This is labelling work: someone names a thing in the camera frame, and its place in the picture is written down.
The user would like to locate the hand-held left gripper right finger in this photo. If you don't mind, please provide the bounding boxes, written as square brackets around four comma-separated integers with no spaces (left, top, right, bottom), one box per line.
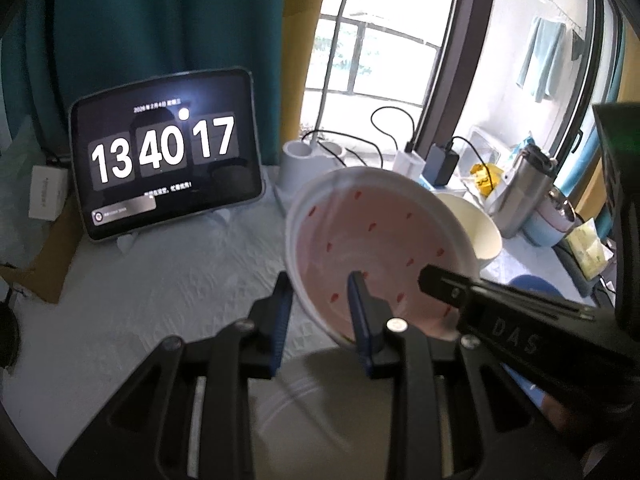
[346,270,583,480]

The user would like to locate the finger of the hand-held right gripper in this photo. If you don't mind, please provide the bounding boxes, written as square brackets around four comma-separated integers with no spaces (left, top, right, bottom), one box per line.
[417,264,598,322]

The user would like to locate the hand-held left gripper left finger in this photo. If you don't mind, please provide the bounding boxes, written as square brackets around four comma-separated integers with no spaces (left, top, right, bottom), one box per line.
[57,271,296,480]

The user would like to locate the blue plate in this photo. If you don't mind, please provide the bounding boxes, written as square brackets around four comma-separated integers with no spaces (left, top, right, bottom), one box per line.
[500,365,548,411]

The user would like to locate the cream bowl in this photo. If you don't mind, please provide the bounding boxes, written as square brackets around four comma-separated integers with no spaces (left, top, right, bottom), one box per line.
[434,191,502,269]

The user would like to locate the white bowl with pink inside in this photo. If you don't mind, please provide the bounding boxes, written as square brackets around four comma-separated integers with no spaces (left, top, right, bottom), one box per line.
[285,167,483,348]

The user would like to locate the blue bowl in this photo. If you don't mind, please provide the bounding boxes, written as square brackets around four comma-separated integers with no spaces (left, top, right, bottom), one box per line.
[510,274,563,301]

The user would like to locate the cream plate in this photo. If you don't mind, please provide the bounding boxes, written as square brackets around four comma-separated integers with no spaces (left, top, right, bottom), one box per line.
[247,347,406,480]

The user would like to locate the yellow tissue pack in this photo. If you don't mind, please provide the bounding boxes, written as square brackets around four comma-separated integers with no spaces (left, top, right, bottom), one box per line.
[565,220,613,281]

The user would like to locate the steel thermos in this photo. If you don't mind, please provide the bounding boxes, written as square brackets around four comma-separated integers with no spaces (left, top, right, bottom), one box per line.
[492,142,558,239]

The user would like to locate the yellow packet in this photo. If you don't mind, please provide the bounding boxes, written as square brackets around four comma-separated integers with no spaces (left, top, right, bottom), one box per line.
[470,162,501,196]

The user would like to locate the pink and blue container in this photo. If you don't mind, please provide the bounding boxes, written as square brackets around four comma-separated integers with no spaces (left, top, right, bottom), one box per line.
[522,195,583,247]

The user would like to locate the dark charger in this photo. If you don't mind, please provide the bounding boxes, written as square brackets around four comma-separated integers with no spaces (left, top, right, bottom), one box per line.
[425,144,460,187]

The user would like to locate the white charger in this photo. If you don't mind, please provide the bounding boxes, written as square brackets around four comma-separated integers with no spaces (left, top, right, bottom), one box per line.
[392,149,426,178]

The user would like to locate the clear plastic box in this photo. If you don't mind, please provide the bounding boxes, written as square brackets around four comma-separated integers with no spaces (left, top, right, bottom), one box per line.
[465,127,507,171]

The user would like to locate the white desk lamp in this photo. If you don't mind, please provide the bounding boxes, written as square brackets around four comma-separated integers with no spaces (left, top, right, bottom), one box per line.
[277,0,423,198]

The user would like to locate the clear tablet stand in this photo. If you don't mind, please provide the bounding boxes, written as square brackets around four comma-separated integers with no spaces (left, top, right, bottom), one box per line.
[117,207,233,253]

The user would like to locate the cardboard box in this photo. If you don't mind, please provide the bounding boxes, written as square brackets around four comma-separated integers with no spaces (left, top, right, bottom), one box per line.
[0,195,88,305]

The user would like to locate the tablet showing clock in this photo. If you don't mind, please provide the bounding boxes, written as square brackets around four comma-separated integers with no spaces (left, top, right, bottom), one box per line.
[69,66,265,243]

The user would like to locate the hanging light blue towel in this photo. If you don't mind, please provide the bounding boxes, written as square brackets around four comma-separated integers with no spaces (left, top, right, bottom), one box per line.
[516,16,568,103]

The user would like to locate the yellow curtain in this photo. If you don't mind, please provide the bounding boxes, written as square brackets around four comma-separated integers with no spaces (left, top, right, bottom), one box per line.
[282,0,336,143]

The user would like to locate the small white box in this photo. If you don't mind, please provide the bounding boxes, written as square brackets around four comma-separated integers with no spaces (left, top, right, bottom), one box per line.
[28,164,69,221]

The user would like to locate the black round pouch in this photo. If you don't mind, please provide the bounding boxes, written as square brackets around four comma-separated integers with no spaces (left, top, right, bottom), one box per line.
[0,287,21,371]

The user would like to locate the clear plastic bags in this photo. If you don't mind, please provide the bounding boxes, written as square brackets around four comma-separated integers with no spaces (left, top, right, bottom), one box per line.
[0,115,76,266]

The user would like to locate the teal curtain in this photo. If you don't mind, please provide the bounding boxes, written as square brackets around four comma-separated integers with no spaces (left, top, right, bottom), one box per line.
[0,0,288,171]

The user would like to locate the black cable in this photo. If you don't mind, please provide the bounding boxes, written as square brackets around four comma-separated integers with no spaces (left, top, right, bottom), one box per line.
[447,135,506,181]
[300,106,418,168]

